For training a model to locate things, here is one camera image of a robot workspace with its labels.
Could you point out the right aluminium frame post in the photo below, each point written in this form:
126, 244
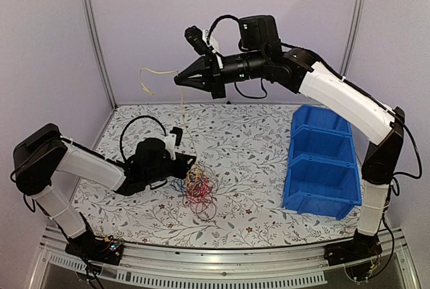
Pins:
352, 36

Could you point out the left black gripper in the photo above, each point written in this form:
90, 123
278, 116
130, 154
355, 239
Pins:
183, 159

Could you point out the blue three-compartment bin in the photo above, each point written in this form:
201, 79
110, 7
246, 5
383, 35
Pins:
323, 174

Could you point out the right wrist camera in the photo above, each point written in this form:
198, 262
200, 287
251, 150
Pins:
203, 44

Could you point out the aluminium frame post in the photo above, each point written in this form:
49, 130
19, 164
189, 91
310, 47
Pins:
352, 36
98, 53

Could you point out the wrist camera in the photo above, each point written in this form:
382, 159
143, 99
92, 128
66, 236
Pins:
173, 140
203, 44

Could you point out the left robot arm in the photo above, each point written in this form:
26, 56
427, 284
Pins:
47, 151

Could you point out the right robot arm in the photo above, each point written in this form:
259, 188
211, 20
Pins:
264, 56

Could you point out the aluminium front rail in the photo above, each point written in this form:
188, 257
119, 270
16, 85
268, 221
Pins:
155, 266

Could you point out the floral table mat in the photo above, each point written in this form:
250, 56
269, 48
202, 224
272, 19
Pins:
243, 150

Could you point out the left aluminium frame post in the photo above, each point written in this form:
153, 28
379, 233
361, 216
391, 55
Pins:
98, 53

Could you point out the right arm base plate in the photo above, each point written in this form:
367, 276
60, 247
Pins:
349, 251

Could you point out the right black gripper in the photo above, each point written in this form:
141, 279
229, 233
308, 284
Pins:
209, 80

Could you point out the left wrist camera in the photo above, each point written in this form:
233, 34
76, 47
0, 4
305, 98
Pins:
173, 140

